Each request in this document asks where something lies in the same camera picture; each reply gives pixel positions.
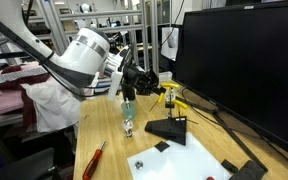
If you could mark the small black foam block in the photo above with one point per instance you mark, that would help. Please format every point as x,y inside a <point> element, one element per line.
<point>229,166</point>

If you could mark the white board mat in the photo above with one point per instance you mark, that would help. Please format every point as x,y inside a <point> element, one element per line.
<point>178,162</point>

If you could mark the yellow hex key lower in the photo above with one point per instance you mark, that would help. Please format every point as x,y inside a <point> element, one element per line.
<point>180,106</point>

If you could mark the stack of books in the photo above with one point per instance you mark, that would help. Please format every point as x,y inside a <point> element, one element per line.
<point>102,84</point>

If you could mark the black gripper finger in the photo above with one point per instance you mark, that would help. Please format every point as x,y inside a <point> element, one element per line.
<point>152,78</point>
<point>149,91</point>

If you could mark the black monitor stand foot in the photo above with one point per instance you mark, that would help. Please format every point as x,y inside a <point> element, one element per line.
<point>250,171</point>

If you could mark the yellow hex key upper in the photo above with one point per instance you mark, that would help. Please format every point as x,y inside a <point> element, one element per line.
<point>170,96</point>

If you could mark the black office chair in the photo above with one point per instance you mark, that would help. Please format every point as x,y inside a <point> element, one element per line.
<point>34,160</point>

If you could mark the silver metal nut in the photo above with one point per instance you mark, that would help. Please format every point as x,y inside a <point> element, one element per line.
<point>138,164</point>

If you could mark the black triangular tool rack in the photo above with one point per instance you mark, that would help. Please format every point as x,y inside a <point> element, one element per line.
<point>173,129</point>

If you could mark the grey keyboard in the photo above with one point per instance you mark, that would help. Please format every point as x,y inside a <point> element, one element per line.
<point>21,74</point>

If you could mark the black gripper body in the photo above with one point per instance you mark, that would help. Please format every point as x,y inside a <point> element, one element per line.
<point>135,78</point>

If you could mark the small black square pad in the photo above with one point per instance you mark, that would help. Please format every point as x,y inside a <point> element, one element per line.
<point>161,146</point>

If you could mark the large black monitor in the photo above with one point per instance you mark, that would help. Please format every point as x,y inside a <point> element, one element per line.
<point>237,58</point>

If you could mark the red handled screwdriver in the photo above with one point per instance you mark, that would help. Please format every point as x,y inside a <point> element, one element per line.
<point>92,165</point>

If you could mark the yellow T-handle hex key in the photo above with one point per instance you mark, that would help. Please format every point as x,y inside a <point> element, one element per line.
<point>159,100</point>

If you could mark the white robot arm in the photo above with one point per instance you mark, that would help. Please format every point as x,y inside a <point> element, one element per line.
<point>85,56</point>

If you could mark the aluminium frame post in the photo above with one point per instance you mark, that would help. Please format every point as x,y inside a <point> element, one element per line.
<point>53,22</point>

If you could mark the maroon cloth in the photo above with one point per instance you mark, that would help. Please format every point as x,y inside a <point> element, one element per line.
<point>28,110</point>

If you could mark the clear glass knob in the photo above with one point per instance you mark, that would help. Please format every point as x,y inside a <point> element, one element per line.
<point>127,126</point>

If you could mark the white crumpled cloth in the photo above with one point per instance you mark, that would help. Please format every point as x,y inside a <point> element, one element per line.
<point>56,108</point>

